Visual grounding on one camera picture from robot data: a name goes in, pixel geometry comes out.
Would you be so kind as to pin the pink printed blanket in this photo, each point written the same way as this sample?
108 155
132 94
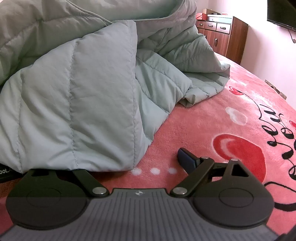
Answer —
208 120

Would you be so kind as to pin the white and blue box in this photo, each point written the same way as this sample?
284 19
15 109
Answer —
219 19

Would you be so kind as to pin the black wall television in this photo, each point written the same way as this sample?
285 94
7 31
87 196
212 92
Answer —
281 11

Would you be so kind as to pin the cardboard box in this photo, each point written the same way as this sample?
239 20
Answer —
209 11

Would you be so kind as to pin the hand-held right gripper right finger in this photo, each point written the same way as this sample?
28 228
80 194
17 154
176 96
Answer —
185 160

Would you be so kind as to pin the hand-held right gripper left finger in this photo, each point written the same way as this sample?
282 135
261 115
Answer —
89 183

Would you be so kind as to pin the red box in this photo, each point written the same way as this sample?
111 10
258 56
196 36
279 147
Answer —
201 16

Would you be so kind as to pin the wall socket strip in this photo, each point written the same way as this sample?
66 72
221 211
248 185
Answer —
275 88

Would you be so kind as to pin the brown wooden cabinet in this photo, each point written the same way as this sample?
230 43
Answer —
222 39

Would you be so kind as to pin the light green puffer jacket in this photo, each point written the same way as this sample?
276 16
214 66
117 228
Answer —
76 92

